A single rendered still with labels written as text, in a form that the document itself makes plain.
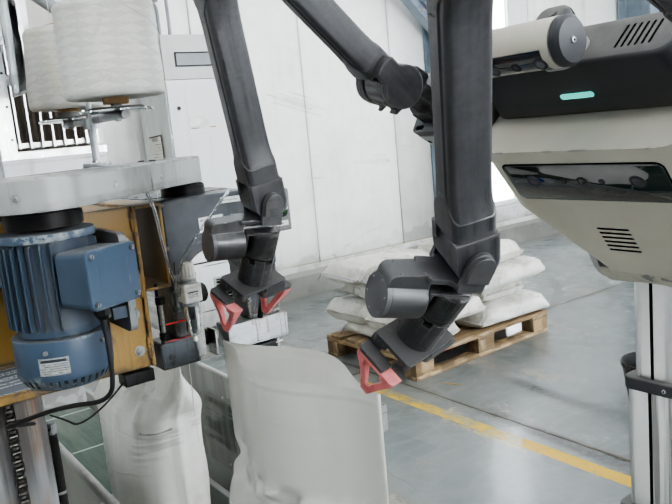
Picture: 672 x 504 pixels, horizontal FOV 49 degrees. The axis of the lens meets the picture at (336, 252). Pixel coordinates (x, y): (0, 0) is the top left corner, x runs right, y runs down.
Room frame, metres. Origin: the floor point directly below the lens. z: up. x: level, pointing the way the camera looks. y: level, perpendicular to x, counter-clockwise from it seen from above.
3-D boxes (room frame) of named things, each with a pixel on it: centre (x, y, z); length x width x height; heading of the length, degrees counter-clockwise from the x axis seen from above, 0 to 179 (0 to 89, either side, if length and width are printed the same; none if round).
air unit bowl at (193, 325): (1.39, 0.29, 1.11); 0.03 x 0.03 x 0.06
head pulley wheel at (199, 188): (1.52, 0.30, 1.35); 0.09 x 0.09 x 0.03
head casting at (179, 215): (1.60, 0.31, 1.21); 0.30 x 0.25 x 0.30; 35
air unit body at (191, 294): (1.39, 0.29, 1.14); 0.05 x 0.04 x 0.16; 125
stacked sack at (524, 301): (4.64, -0.99, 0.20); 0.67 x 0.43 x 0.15; 125
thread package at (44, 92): (1.47, 0.49, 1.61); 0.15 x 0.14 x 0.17; 35
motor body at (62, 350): (1.16, 0.46, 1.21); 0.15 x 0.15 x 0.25
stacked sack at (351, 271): (4.59, -0.26, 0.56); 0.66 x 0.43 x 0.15; 123
